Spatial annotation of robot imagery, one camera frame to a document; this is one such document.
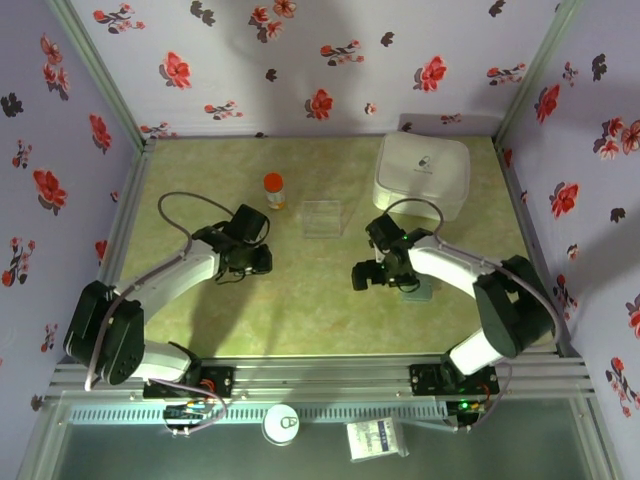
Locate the clear acrylic card tray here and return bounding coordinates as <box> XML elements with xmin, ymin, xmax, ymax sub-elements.
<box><xmin>301</xmin><ymin>199</ymin><xmax>346</xmax><ymax>240</ymax></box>

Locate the orange-capped pill bottle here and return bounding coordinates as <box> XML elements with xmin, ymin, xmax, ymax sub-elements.
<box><xmin>263</xmin><ymin>172</ymin><xmax>289</xmax><ymax>211</ymax></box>

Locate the white medicine pouch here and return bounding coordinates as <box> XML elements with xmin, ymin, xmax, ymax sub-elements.
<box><xmin>370</xmin><ymin>131</ymin><xmax>471</xmax><ymax>224</ymax></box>

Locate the white round lid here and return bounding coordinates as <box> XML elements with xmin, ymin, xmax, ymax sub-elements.
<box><xmin>261</xmin><ymin>403</ymin><xmax>301</xmax><ymax>446</ymax></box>

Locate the lavender right arm cable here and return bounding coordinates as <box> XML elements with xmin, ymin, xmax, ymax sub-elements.
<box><xmin>384</xmin><ymin>197</ymin><xmax>559</xmax><ymax>346</ymax></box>

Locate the lavender arm cable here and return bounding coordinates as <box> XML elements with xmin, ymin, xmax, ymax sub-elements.
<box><xmin>83</xmin><ymin>191</ymin><xmax>236</xmax><ymax>392</ymax></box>
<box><xmin>384</xmin><ymin>197</ymin><xmax>559</xmax><ymax>346</ymax></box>

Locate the lavender left arm cable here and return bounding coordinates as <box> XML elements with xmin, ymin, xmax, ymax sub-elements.
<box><xmin>83</xmin><ymin>191</ymin><xmax>236</xmax><ymax>392</ymax></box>

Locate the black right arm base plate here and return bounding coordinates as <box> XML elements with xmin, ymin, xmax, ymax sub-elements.
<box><xmin>408</xmin><ymin>362</ymin><xmax>501</xmax><ymax>397</ymax></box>

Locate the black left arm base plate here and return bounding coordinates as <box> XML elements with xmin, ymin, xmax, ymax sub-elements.
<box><xmin>143</xmin><ymin>366</ymin><xmax>236</xmax><ymax>400</ymax></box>

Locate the aluminium side rail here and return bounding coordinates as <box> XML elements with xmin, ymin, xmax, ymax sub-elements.
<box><xmin>494</xmin><ymin>139</ymin><xmax>581</xmax><ymax>359</ymax></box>
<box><xmin>79</xmin><ymin>142</ymin><xmax>154</xmax><ymax>364</ymax></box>

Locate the aluminium front frame rail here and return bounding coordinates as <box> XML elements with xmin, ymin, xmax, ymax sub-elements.
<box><xmin>44</xmin><ymin>352</ymin><xmax>599</xmax><ymax>401</ymax></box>

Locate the grey slotted cable duct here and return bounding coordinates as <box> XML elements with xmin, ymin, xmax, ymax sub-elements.
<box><xmin>67</xmin><ymin>403</ymin><xmax>451</xmax><ymax>426</ymax></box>

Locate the aluminium frame post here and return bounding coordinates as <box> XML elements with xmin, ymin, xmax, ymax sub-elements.
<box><xmin>492</xmin><ymin>0</ymin><xmax>586</xmax><ymax>146</ymax></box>
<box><xmin>44</xmin><ymin>0</ymin><xmax>156</xmax><ymax>151</ymax></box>

